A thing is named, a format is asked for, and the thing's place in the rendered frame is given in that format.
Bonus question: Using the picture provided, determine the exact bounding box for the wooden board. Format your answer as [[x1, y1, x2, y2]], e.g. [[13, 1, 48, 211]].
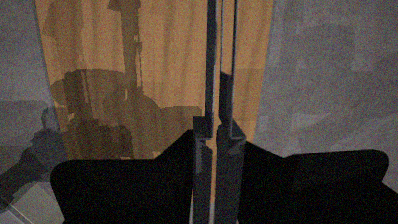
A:
[[35, 0, 274, 161]]

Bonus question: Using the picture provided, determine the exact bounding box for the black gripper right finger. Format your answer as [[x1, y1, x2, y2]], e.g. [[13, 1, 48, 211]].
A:
[[237, 141, 389, 224]]

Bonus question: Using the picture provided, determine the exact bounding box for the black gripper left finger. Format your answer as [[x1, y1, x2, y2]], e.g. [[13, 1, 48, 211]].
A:
[[50, 130, 193, 224]]

